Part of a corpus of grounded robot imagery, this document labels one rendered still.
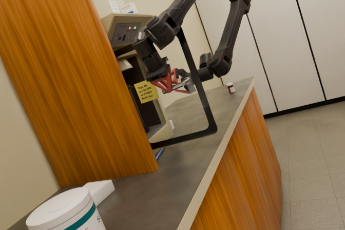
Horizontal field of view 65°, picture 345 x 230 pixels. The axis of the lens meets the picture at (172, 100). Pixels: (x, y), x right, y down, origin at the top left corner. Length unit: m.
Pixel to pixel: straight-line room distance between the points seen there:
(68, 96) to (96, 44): 0.24
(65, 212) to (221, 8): 3.69
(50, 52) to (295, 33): 3.33
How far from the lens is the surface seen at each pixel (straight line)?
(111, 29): 1.03
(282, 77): 4.04
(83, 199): 0.62
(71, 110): 1.10
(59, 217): 0.60
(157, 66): 0.85
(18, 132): 1.28
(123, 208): 0.85
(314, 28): 3.98
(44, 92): 1.17
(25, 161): 1.27
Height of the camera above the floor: 1.29
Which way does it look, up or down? 8 degrees down
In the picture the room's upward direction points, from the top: 21 degrees counter-clockwise
